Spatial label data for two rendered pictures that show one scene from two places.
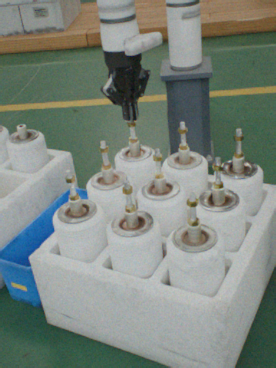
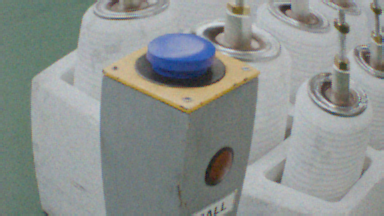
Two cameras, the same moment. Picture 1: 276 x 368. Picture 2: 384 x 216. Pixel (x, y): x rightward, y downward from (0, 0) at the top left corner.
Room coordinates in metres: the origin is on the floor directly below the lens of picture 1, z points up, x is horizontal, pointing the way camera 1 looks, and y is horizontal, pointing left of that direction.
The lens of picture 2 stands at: (0.77, -0.94, 0.63)
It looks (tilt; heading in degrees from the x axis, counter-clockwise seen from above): 28 degrees down; 95
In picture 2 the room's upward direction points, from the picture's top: 5 degrees clockwise
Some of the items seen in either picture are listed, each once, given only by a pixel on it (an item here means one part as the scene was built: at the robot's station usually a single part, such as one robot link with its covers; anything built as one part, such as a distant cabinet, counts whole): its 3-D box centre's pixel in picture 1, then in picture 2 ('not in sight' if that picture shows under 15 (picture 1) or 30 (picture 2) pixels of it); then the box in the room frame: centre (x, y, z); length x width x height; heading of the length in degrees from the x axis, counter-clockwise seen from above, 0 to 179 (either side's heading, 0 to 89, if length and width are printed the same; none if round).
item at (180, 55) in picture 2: not in sight; (180, 58); (0.71, -0.33, 0.32); 0.04 x 0.04 x 0.02
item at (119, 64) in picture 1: (123, 65); not in sight; (0.96, 0.00, 0.45); 0.08 x 0.08 x 0.09
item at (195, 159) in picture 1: (184, 160); (376, 63); (0.90, -0.10, 0.25); 0.08 x 0.08 x 0.01
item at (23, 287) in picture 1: (57, 243); not in sight; (0.92, 0.21, 0.06); 0.30 x 0.11 x 0.12; 149
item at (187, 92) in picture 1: (188, 113); not in sight; (1.37, -0.17, 0.15); 0.15 x 0.15 x 0.30; 82
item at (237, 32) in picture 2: (218, 194); (238, 27); (0.73, -0.14, 0.26); 0.02 x 0.02 x 0.03
